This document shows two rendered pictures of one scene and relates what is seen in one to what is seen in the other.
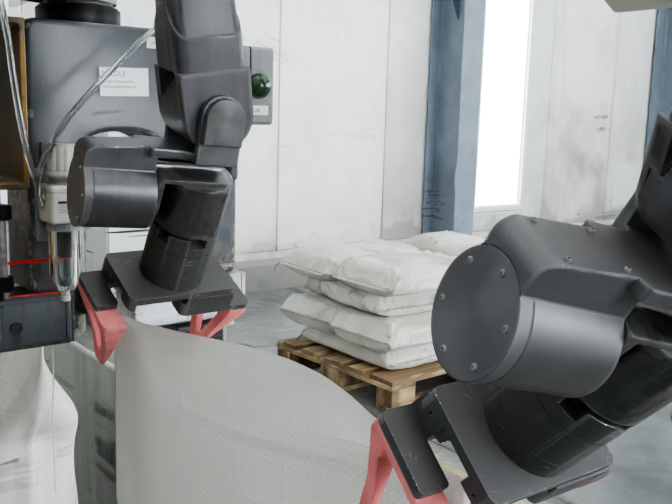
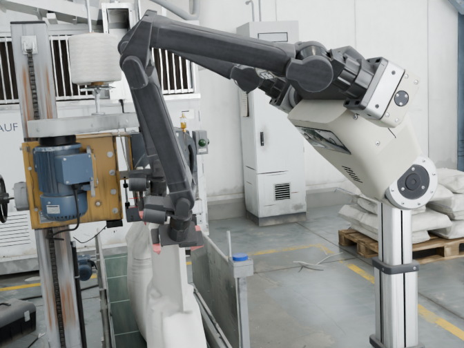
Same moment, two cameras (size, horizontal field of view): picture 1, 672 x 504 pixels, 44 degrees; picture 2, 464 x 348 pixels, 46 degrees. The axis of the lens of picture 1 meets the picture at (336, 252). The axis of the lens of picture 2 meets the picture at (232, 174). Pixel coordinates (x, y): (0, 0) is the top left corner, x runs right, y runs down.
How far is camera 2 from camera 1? 1.21 m
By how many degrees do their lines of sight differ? 24
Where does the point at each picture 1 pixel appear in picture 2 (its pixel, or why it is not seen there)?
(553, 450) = (172, 235)
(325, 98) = not seen: hidden behind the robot
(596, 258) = (157, 202)
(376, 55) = (420, 61)
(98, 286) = (141, 205)
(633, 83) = not seen: outside the picture
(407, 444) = (153, 235)
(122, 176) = (137, 179)
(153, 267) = not seen: hidden behind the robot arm
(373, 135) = (420, 109)
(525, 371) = (148, 219)
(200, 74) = (151, 155)
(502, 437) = (168, 233)
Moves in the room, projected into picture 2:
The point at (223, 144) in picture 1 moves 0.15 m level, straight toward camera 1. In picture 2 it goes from (158, 171) to (138, 179)
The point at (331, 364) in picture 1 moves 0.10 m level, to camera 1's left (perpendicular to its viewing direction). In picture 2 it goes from (361, 242) to (349, 242)
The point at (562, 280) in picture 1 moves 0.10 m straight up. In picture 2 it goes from (149, 206) to (146, 167)
